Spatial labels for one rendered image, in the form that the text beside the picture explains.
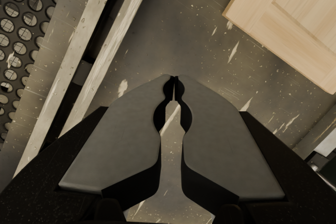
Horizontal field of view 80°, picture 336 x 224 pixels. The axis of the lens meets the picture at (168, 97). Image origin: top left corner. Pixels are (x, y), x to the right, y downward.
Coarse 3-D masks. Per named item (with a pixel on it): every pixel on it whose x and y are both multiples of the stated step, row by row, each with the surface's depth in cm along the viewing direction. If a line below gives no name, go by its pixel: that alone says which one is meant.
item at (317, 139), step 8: (328, 112) 48; (320, 120) 49; (328, 120) 47; (312, 128) 50; (320, 128) 48; (328, 128) 46; (304, 136) 50; (312, 136) 49; (320, 136) 47; (328, 136) 46; (304, 144) 50; (312, 144) 48; (320, 144) 47; (328, 144) 47; (296, 152) 50; (304, 152) 49; (320, 152) 48; (328, 152) 48
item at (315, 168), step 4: (312, 164) 48; (312, 168) 47; (316, 168) 47; (316, 172) 47; (320, 176) 47; (324, 180) 46; (328, 180) 46; (328, 184) 45; (332, 184) 45; (332, 188) 45
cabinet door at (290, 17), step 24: (240, 0) 33; (264, 0) 34; (288, 0) 35; (312, 0) 35; (240, 24) 35; (264, 24) 35; (288, 24) 36; (312, 24) 37; (288, 48) 38; (312, 48) 39; (312, 72) 41
